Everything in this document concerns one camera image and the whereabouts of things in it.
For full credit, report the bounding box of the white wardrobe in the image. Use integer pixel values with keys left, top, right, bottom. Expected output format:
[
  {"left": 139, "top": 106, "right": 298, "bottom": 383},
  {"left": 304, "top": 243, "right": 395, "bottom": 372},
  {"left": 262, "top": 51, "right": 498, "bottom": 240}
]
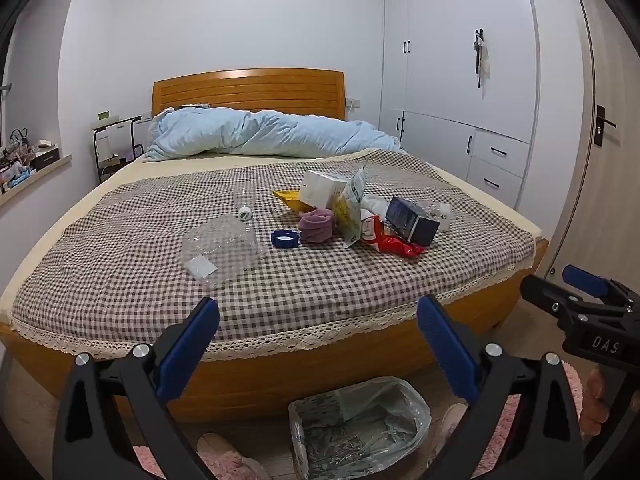
[{"left": 378, "top": 0, "right": 541, "bottom": 208}]

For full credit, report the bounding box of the clear plastic bottle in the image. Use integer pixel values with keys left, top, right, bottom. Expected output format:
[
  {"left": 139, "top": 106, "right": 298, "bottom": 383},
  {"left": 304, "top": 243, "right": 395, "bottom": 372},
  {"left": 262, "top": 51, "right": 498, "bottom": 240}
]
[{"left": 232, "top": 182, "right": 258, "bottom": 222}]

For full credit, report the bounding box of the pile of windowsill clutter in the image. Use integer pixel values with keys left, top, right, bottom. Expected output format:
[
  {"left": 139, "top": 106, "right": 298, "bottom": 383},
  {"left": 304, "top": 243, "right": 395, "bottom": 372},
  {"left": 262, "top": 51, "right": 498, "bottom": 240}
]
[{"left": 0, "top": 127, "right": 38, "bottom": 195}]

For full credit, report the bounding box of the pink fluffy rug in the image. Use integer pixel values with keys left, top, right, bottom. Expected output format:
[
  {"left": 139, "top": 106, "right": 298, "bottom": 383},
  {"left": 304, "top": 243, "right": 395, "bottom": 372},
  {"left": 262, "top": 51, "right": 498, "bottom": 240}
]
[{"left": 132, "top": 360, "right": 588, "bottom": 480}]

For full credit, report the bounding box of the red snack packet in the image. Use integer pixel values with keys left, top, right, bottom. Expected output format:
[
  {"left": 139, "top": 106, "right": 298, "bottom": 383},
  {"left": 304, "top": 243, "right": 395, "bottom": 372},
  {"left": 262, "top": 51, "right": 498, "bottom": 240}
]
[{"left": 359, "top": 212, "right": 426, "bottom": 260}]

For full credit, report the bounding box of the yellow wrapper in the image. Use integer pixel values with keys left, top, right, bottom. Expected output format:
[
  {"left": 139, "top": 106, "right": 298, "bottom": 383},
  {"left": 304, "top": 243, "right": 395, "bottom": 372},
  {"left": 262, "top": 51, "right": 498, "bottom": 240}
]
[{"left": 272, "top": 189, "right": 313, "bottom": 212}]

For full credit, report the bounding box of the black box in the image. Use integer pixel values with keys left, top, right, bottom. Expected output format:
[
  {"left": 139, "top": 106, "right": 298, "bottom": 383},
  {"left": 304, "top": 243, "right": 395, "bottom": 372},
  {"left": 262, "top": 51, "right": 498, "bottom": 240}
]
[{"left": 30, "top": 145, "right": 62, "bottom": 171}]

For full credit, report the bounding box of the black frame bedside table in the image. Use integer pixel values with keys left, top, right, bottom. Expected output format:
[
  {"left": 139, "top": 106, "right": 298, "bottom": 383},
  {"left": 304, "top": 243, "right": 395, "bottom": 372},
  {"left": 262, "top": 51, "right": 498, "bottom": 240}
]
[{"left": 91, "top": 115, "right": 146, "bottom": 183}]

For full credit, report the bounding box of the purple cloth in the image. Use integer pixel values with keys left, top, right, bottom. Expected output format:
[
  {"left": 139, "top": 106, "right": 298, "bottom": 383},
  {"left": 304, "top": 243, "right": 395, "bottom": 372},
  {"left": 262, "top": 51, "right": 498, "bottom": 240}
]
[{"left": 298, "top": 208, "right": 334, "bottom": 246}]

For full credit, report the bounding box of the clear plastic cup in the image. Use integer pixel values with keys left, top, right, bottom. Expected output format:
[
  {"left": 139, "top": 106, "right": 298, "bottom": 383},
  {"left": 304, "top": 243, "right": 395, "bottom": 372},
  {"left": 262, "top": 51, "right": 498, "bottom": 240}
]
[{"left": 424, "top": 200, "right": 453, "bottom": 232}]

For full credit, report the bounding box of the dark blue box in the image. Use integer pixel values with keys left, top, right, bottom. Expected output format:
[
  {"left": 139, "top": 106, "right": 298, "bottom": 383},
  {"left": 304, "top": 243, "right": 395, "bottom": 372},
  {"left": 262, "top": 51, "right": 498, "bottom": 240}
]
[{"left": 385, "top": 196, "right": 441, "bottom": 247}]

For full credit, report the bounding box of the light blue duvet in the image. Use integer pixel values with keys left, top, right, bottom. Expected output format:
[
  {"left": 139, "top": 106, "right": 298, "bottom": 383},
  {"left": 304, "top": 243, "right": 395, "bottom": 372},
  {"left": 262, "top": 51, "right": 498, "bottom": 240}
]
[{"left": 142, "top": 105, "right": 406, "bottom": 162}]

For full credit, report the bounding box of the clear plastic bin liner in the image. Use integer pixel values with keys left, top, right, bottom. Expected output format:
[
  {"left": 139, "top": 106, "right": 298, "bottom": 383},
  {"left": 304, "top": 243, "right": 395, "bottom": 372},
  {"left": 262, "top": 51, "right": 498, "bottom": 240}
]
[{"left": 289, "top": 377, "right": 432, "bottom": 480}]

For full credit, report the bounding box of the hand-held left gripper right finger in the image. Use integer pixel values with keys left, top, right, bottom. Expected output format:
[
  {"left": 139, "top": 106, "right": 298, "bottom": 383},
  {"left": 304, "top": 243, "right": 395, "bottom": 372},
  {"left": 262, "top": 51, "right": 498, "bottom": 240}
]
[{"left": 416, "top": 295, "right": 583, "bottom": 480}]

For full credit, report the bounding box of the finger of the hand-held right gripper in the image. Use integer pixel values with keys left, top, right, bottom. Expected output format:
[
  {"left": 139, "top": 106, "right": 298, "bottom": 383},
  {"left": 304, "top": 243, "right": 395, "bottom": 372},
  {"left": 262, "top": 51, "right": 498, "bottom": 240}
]
[
  {"left": 562, "top": 264, "right": 640, "bottom": 311},
  {"left": 520, "top": 274, "right": 601, "bottom": 322}
]

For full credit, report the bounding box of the black door handle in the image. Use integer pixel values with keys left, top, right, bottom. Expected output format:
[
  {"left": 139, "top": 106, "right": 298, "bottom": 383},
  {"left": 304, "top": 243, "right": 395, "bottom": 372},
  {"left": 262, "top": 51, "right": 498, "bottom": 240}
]
[{"left": 595, "top": 105, "right": 617, "bottom": 147}]

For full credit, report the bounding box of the person's right hand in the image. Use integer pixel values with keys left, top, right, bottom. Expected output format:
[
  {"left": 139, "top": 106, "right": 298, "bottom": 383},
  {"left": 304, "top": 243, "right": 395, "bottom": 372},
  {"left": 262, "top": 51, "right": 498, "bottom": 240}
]
[{"left": 581, "top": 366, "right": 609, "bottom": 434}]

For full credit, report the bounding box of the hanging beige bag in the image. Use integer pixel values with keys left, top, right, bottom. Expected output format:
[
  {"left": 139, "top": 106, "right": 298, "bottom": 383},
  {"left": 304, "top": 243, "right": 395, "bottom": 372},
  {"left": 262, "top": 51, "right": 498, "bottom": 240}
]
[{"left": 472, "top": 29, "right": 493, "bottom": 90}]

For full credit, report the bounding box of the blue lid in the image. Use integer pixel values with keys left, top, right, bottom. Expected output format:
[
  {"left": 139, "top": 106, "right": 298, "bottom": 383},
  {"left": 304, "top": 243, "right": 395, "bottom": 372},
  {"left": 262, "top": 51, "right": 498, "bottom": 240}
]
[{"left": 271, "top": 228, "right": 301, "bottom": 249}]

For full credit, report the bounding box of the white plastic bag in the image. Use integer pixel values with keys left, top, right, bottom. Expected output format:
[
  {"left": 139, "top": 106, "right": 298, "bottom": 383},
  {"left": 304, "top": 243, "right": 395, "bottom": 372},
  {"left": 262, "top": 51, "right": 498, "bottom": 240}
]
[{"left": 361, "top": 194, "right": 392, "bottom": 217}]

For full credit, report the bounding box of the clear plastic container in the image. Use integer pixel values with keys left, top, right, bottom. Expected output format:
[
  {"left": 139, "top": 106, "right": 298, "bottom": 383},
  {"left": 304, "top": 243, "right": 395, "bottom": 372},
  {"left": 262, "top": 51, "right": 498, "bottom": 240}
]
[{"left": 181, "top": 214, "right": 269, "bottom": 289}]

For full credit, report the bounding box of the light wooden door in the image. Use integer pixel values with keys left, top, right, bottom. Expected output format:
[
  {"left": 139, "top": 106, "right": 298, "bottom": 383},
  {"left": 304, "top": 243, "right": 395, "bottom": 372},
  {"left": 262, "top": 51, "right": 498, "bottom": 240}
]
[{"left": 537, "top": 0, "right": 640, "bottom": 281}]

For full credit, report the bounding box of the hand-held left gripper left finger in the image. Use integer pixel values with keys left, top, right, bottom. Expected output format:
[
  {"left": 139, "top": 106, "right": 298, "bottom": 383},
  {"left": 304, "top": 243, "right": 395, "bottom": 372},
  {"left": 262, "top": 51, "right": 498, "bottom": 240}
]
[{"left": 52, "top": 297, "right": 221, "bottom": 480}]

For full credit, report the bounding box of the white green fruit print packet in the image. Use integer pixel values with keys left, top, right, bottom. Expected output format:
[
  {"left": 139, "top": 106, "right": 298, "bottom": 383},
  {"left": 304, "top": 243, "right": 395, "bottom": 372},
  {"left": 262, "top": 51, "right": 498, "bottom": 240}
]
[{"left": 331, "top": 165, "right": 369, "bottom": 249}]

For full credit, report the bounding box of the floral grey trash bin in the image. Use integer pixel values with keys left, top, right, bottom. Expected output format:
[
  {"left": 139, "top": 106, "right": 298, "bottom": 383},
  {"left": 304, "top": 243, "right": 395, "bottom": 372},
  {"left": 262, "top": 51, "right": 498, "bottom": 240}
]
[{"left": 289, "top": 385, "right": 421, "bottom": 480}]

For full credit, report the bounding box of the white carton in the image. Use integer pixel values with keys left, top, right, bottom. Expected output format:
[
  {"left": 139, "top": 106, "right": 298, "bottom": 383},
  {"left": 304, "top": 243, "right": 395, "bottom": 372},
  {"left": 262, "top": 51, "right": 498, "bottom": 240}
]
[{"left": 300, "top": 169, "right": 351, "bottom": 210}]

